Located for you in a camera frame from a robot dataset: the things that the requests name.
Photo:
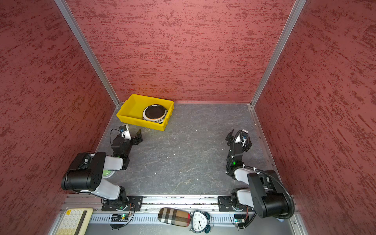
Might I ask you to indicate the right circuit board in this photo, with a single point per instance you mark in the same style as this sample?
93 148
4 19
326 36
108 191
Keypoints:
241 219

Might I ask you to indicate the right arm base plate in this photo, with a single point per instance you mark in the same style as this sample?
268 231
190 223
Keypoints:
225 204

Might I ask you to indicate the yellow plastic bin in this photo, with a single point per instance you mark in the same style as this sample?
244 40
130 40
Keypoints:
132 110

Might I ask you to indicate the orange plate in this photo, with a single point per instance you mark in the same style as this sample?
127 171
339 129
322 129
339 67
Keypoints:
155 120

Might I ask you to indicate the black plate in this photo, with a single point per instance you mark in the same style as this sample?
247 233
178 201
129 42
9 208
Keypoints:
155 112

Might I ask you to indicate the aluminium corner post left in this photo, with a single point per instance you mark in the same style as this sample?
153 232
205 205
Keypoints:
75 28

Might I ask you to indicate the teal alarm clock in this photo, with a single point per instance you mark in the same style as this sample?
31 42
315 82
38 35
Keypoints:
200 222

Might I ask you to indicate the left circuit board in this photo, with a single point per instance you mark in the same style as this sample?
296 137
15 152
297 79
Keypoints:
118 218

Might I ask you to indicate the aluminium corner post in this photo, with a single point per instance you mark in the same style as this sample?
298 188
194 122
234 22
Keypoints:
290 23
75 28

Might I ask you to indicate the cream calculator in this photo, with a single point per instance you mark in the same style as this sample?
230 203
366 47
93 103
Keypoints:
74 221

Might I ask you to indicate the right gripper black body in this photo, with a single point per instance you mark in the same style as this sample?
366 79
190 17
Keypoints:
246 148

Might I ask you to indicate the plaid glasses case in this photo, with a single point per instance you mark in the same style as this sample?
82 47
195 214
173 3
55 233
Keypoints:
174 217

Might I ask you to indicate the aluminium corner post right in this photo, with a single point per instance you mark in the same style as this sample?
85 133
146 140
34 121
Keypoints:
290 23

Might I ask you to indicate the circuit board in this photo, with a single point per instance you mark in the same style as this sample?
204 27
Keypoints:
118 218
241 219

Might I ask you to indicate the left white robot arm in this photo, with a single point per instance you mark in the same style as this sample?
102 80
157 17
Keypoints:
85 173

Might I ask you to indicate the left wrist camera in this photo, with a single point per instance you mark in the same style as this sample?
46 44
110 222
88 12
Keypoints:
124 130

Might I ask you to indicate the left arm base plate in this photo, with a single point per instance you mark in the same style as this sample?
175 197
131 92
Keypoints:
131 203

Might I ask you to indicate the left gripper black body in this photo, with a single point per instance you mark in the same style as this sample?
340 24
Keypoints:
129 144

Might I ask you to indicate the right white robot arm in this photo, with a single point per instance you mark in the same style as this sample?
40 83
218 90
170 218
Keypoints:
265 192

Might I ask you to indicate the green push button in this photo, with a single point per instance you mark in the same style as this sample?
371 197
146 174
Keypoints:
108 174

